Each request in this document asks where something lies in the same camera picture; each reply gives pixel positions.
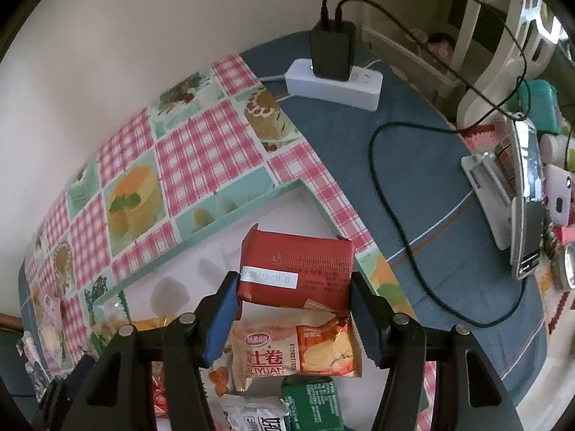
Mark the small white cup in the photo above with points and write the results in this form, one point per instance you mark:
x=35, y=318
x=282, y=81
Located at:
x=551, y=147

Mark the orange and white roll packet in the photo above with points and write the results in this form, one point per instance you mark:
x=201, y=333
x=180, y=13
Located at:
x=287, y=354

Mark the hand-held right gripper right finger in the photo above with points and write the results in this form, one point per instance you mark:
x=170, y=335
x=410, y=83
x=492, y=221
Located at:
x=368, y=323

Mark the teal plastic container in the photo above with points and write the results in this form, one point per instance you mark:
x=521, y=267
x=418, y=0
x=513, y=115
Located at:
x=541, y=103

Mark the purple phone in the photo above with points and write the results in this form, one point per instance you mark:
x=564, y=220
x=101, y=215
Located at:
x=557, y=197

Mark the white power strip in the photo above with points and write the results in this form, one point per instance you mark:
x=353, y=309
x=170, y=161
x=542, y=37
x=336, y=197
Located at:
x=359, y=90

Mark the green and white cracker packet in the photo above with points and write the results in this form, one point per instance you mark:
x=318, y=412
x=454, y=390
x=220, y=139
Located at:
x=256, y=420

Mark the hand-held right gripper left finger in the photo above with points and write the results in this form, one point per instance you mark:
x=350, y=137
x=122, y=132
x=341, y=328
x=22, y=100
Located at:
x=220, y=323

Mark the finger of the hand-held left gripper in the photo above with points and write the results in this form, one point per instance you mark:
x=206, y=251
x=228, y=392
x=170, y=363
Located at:
x=56, y=395

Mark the brown wooden rail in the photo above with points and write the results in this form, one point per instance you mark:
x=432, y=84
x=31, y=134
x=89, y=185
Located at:
x=9, y=322

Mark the white plug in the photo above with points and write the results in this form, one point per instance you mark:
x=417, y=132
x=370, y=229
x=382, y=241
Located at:
x=27, y=345

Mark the white frame furniture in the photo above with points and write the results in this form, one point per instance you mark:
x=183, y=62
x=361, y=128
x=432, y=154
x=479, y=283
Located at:
x=467, y=31

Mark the dark green biscuit packet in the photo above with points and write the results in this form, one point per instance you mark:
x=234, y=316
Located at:
x=314, y=406

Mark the red wafer packet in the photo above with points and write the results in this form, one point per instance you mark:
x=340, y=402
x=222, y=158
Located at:
x=296, y=256

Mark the clear bag of round biscuits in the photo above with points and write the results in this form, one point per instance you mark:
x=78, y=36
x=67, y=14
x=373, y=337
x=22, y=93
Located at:
x=108, y=325

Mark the small red snack packet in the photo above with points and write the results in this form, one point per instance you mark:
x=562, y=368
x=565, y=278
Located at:
x=159, y=397

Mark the teal shallow cardboard box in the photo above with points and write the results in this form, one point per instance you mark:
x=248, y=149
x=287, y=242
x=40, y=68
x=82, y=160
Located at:
x=202, y=256

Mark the tape roll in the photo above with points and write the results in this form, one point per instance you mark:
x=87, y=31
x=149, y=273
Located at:
x=569, y=267

